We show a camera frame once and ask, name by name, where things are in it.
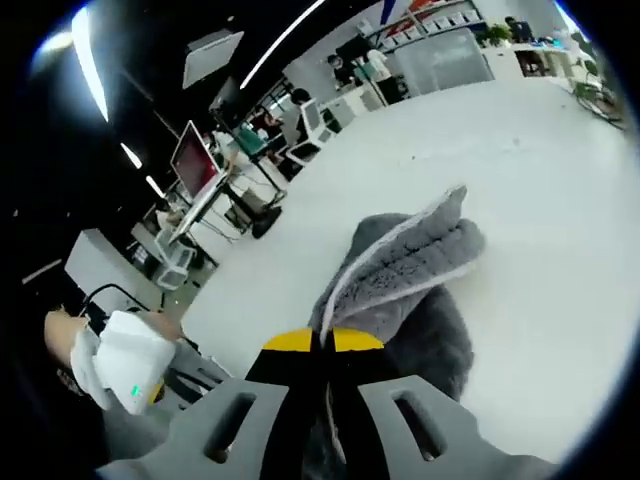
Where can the grey textured towel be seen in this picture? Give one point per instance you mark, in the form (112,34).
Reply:
(400,260)

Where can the white cabinet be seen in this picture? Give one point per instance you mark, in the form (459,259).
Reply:
(105,265)

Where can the white office chair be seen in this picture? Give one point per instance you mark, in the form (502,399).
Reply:
(172,260)
(310,125)

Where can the white monitor desk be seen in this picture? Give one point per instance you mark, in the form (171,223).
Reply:
(205,205)

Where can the red computer monitor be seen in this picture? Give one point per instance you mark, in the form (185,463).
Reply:
(195,160)

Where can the green chair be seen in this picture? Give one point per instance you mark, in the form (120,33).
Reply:
(252,140)

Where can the curved ceiling light strip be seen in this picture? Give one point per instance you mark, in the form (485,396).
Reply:
(280,45)
(92,65)

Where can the ceiling air conditioner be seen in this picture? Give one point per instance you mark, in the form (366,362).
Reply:
(212,57)

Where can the grey mesh chair back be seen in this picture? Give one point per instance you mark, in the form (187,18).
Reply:
(440,62)

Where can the green potted plant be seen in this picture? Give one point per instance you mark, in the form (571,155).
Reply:
(600,90)

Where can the shelf with white bins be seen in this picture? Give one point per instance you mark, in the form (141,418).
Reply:
(425,22)

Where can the small green plants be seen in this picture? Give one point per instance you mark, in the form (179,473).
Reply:
(492,35)

